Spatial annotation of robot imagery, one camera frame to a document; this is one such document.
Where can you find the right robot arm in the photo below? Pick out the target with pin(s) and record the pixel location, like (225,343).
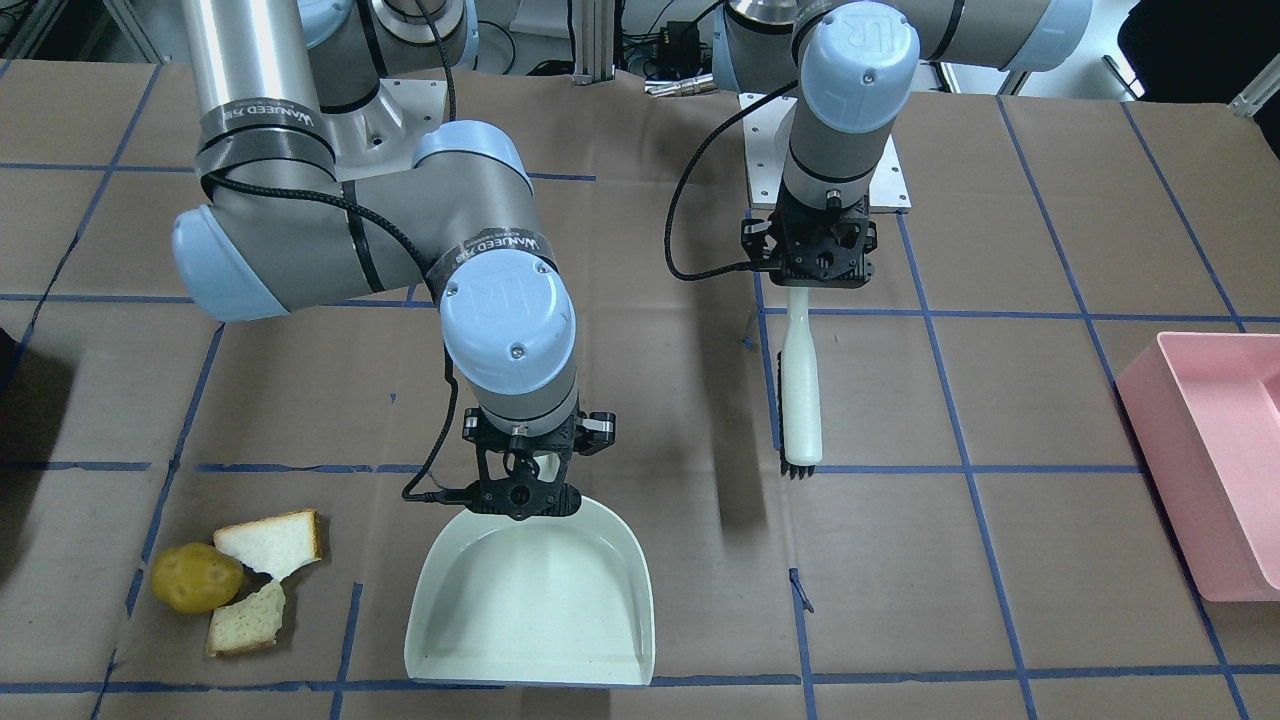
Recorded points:
(327,177)

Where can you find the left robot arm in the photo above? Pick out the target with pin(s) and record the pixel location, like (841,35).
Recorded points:
(849,66)

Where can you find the brown bread piece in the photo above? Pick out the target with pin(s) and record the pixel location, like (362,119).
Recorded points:
(248,625)

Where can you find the pale green dustpan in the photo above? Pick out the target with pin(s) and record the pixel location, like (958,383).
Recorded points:
(542,601)

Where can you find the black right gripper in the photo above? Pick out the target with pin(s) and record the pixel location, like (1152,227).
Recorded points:
(473,431)

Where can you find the pink plastic bin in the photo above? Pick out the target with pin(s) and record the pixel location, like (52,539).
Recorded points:
(1203,407)

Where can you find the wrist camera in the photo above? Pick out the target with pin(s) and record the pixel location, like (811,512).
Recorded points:
(821,264)
(522,499)

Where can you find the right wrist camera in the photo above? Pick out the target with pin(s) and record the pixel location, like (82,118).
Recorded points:
(522,499)

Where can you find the yellow potato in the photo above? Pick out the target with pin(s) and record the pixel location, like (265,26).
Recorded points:
(195,578)

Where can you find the white bread slice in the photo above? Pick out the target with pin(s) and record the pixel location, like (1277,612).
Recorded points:
(275,546)

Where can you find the white hand brush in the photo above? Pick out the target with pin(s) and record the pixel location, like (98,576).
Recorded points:
(799,389)

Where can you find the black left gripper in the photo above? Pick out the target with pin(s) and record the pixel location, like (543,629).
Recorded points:
(753,237)

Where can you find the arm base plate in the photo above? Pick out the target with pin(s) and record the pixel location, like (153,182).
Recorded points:
(766,140)
(381,136)

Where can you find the aluminium frame post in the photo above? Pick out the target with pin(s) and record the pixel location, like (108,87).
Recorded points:
(593,36)

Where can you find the black usb hub box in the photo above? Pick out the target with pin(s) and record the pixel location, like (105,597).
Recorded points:
(679,47)

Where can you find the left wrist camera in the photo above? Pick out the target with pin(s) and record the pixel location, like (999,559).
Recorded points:
(821,264)

